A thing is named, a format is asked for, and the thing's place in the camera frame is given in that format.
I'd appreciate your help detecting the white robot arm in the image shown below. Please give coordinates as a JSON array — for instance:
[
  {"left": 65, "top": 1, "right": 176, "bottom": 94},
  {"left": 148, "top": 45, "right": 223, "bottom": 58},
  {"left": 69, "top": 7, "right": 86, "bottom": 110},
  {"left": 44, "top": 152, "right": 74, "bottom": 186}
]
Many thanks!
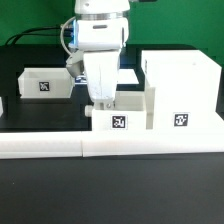
[{"left": 60, "top": 0, "right": 140, "bottom": 109}]

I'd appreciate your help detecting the white drawer cabinet frame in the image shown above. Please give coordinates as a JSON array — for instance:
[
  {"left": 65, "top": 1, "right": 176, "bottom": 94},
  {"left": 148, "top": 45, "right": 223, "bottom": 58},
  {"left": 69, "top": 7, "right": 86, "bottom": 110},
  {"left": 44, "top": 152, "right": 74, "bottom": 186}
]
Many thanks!
[{"left": 141, "top": 50, "right": 224, "bottom": 131}]

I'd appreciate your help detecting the white drawer box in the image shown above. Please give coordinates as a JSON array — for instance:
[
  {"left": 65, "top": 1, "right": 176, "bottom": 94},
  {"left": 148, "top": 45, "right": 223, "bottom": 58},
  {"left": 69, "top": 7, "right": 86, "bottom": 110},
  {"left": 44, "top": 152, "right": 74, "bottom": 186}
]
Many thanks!
[
  {"left": 18, "top": 68, "right": 75, "bottom": 99},
  {"left": 85, "top": 91, "right": 147, "bottom": 131}
]

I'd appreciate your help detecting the white marker tag sheet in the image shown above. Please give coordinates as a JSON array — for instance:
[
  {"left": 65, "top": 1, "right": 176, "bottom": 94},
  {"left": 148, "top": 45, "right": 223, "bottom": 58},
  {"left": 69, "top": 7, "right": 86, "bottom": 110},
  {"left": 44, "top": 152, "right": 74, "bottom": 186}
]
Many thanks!
[{"left": 74, "top": 68, "right": 140, "bottom": 86}]

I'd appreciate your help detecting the white fence segment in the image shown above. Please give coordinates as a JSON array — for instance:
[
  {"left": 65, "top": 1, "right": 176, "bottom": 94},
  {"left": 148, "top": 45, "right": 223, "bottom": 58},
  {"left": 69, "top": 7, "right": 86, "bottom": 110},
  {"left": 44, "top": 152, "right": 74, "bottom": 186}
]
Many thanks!
[
  {"left": 0, "top": 132, "right": 83, "bottom": 159},
  {"left": 82, "top": 129, "right": 224, "bottom": 157}
]

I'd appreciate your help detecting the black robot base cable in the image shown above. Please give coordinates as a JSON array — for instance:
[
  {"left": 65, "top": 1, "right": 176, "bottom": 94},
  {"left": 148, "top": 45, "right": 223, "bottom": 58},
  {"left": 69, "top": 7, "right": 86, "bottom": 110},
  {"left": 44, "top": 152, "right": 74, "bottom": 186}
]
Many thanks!
[{"left": 4, "top": 23, "right": 75, "bottom": 46}]

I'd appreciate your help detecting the white front fence left segment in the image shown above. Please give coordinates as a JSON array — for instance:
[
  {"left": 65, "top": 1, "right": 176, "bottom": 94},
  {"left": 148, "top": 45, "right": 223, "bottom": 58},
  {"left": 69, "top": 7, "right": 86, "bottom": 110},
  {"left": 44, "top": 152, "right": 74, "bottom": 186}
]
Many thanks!
[{"left": 0, "top": 132, "right": 83, "bottom": 159}]

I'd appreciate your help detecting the white rear drawer box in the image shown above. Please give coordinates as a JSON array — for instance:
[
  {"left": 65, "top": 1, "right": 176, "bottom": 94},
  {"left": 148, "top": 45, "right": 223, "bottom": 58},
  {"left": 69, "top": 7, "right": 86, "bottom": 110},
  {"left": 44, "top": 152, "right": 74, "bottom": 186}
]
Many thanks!
[{"left": 18, "top": 68, "right": 75, "bottom": 99}]

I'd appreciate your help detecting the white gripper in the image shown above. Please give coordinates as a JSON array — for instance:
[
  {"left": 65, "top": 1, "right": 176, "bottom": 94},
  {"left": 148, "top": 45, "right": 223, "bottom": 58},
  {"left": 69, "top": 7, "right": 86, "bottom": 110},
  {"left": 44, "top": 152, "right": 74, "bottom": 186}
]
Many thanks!
[{"left": 83, "top": 50, "right": 120, "bottom": 109}]

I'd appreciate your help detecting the white front drawer box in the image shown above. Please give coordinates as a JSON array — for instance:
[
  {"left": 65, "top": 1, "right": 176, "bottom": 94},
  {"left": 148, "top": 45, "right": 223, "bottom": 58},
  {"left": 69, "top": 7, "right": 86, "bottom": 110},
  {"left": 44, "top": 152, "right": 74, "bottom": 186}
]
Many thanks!
[{"left": 85, "top": 91, "right": 147, "bottom": 131}]

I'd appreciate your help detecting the white front fence right segment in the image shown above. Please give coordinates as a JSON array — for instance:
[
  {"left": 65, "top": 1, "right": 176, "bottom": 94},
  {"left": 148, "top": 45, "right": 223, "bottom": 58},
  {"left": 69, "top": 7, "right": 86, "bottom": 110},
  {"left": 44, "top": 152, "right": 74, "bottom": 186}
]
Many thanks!
[{"left": 82, "top": 129, "right": 224, "bottom": 157}]

